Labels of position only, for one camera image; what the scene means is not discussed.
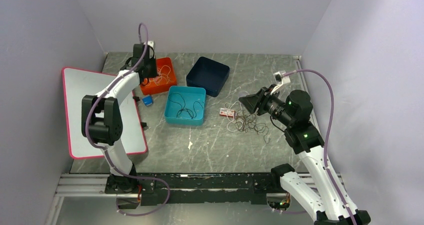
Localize orange plastic box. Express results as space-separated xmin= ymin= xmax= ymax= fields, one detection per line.
xmin=140 ymin=57 xmax=177 ymax=95

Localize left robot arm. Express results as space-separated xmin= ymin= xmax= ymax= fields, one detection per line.
xmin=81 ymin=42 xmax=158 ymax=193

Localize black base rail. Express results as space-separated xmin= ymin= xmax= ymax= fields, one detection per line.
xmin=104 ymin=172 xmax=287 ymax=206

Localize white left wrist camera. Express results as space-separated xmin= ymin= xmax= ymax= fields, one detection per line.
xmin=147 ymin=40 xmax=156 ymax=50

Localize pink framed whiteboard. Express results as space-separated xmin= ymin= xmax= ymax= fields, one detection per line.
xmin=62 ymin=67 xmax=148 ymax=159

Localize red white small box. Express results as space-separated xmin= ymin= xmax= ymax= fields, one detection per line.
xmin=219 ymin=107 xmax=236 ymax=119

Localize black striped cable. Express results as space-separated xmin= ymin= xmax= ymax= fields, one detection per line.
xmin=251 ymin=115 xmax=271 ymax=145

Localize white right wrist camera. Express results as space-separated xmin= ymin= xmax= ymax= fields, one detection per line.
xmin=271 ymin=70 xmax=291 ymax=95

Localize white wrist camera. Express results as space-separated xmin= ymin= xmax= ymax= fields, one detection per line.
xmin=147 ymin=40 xmax=156 ymax=50
xmin=271 ymin=70 xmax=291 ymax=95

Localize brown cable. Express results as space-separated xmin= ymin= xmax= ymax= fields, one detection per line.
xmin=231 ymin=110 xmax=259 ymax=133

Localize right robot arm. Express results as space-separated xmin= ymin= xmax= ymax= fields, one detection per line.
xmin=238 ymin=85 xmax=371 ymax=225

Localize blue whiteboard eraser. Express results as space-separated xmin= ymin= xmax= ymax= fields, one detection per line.
xmin=141 ymin=95 xmax=153 ymax=107

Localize light blue plastic box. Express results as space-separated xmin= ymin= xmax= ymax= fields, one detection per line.
xmin=164 ymin=85 xmax=206 ymax=126

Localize clear paperclip container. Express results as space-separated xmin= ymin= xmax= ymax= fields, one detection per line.
xmin=238 ymin=91 xmax=249 ymax=97

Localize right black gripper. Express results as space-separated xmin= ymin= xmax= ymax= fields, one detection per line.
xmin=238 ymin=83 xmax=294 ymax=127

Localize dark blue plastic box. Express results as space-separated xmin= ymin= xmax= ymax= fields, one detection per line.
xmin=186 ymin=56 xmax=230 ymax=97

